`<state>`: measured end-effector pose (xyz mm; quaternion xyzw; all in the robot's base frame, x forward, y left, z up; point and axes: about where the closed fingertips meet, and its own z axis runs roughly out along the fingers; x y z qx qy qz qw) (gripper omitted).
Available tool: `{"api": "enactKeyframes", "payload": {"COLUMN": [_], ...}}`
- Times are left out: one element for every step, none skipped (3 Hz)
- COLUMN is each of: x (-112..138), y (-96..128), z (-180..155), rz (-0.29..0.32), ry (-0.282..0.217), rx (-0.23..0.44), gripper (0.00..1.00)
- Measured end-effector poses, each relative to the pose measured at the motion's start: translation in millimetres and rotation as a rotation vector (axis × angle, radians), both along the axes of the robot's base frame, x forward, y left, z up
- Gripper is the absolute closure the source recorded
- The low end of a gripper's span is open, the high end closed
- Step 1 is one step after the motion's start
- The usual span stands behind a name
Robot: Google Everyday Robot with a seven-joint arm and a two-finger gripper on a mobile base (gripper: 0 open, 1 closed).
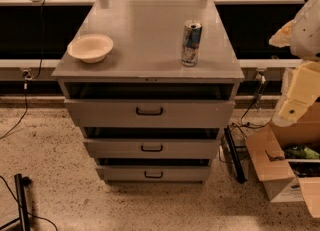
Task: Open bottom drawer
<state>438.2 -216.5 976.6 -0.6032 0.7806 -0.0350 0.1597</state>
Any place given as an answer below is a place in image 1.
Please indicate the grey bottom drawer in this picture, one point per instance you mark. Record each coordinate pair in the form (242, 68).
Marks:
(153, 173)

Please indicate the brown cardboard box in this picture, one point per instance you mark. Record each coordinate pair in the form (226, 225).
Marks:
(285, 177)

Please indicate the white bowl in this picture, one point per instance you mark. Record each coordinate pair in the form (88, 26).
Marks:
(90, 48)

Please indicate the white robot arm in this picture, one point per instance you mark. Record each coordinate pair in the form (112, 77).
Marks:
(302, 36)

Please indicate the grey drawer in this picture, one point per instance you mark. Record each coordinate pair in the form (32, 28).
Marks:
(153, 173)
(152, 148)
(149, 113)

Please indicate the blue silver drink can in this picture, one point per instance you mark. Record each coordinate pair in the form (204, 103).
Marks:
(191, 42)

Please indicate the black stand leg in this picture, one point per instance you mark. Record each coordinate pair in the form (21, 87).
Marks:
(20, 199)

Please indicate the grey top drawer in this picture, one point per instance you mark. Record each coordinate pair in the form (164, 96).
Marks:
(149, 113)

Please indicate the black bar on floor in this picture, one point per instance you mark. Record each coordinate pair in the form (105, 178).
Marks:
(240, 177)

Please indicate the grey drawer cabinet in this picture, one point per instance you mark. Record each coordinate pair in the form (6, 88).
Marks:
(145, 64)

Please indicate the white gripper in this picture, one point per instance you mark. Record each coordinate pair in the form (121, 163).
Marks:
(307, 30)

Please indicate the green bag in box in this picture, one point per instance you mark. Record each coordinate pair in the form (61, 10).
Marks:
(301, 152)

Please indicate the grey middle drawer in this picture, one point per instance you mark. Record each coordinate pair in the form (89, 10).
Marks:
(152, 148)

